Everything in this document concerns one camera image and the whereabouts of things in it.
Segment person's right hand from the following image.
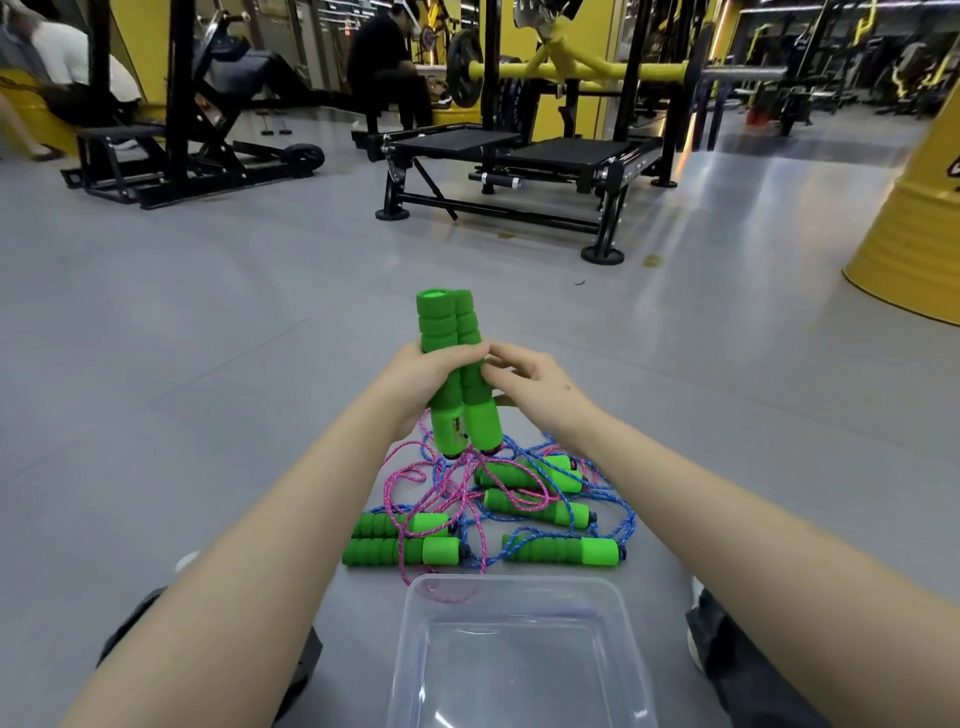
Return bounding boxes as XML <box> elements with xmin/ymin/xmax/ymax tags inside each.
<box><xmin>482</xmin><ymin>341</ymin><xmax>601</xmax><ymax>449</ymax></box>

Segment person's left hand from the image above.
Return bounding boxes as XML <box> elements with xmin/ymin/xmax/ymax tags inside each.
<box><xmin>374</xmin><ymin>341</ymin><xmax>493</xmax><ymax>442</ymax></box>

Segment blue skipping rope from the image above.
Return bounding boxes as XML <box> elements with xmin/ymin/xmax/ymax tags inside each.
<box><xmin>449</xmin><ymin>442</ymin><xmax>639</xmax><ymax>569</ymax></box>
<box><xmin>342</xmin><ymin>449</ymin><xmax>496</xmax><ymax>571</ymax></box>

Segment clear plastic box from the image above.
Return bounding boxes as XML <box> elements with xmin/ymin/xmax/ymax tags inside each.
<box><xmin>386</xmin><ymin>573</ymin><xmax>658</xmax><ymax>728</ymax></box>

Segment person's left forearm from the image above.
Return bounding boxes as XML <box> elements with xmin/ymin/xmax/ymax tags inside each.
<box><xmin>59</xmin><ymin>397</ymin><xmax>421</xmax><ymax>728</ymax></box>

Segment person's right forearm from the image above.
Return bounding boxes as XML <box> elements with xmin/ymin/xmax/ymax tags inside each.
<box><xmin>569</xmin><ymin>416</ymin><xmax>960</xmax><ymax>728</ymax></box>

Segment person's right white sneaker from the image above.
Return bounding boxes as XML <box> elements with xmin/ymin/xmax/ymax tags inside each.
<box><xmin>686</xmin><ymin>577</ymin><xmax>706</xmax><ymax>673</ymax></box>

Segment person's left leg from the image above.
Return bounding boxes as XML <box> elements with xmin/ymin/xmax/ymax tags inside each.
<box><xmin>97</xmin><ymin>588</ymin><xmax>324</xmax><ymax>728</ymax></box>

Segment person's leg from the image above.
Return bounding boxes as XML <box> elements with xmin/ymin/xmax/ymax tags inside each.
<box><xmin>97</xmin><ymin>588</ymin><xmax>324</xmax><ymax>728</ymax></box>
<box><xmin>686</xmin><ymin>592</ymin><xmax>834</xmax><ymax>728</ymax></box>

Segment person's right leg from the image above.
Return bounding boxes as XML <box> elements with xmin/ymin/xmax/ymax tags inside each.
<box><xmin>686</xmin><ymin>592</ymin><xmax>834</xmax><ymax>728</ymax></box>

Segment black squat rack platform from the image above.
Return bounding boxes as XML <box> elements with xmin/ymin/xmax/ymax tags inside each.
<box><xmin>352</xmin><ymin>0</ymin><xmax>721</xmax><ymax>265</ymax></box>

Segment black weight plate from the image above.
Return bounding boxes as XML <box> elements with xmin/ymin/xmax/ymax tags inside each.
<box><xmin>447</xmin><ymin>29</ymin><xmax>485</xmax><ymax>109</ymax></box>

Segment yellow barbell bar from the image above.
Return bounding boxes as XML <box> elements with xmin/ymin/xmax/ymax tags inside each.
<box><xmin>416</xmin><ymin>14</ymin><xmax>789</xmax><ymax>88</ymax></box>

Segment black wheeled gym machine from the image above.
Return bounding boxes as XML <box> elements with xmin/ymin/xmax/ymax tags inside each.
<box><xmin>61</xmin><ymin>0</ymin><xmax>326</xmax><ymax>210</ymax></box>

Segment large yellow barrel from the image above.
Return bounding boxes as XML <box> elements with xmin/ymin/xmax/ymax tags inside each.
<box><xmin>843</xmin><ymin>97</ymin><xmax>960</xmax><ymax>326</ymax></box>

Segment black yellow gym machine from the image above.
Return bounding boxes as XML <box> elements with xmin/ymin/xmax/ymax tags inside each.
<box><xmin>877</xmin><ymin>37</ymin><xmax>960</xmax><ymax>121</ymax></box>

